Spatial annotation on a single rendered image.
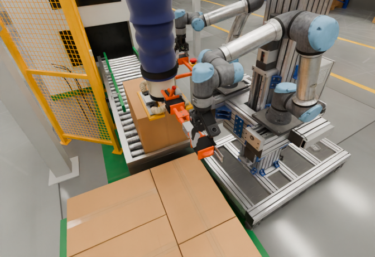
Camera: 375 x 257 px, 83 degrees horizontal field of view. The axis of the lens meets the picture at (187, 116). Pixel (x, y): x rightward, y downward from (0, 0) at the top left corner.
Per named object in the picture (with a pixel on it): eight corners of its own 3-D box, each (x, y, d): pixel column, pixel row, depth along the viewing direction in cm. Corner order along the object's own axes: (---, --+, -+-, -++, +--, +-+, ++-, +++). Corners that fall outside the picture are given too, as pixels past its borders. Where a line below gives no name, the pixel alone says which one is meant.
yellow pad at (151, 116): (136, 93, 154) (135, 87, 150) (150, 90, 156) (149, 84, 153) (149, 121, 129) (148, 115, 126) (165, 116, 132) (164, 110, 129)
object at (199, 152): (190, 146, 97) (190, 139, 94) (205, 141, 99) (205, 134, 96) (198, 160, 91) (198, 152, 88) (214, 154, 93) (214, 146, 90)
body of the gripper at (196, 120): (205, 117, 94) (205, 94, 87) (214, 129, 88) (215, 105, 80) (188, 122, 92) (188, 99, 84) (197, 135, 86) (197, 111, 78)
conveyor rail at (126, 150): (100, 67, 345) (96, 56, 333) (103, 67, 346) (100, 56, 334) (130, 177, 178) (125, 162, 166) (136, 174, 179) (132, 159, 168)
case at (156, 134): (131, 116, 219) (121, 81, 194) (168, 105, 230) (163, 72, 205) (146, 156, 175) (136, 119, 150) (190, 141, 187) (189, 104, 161)
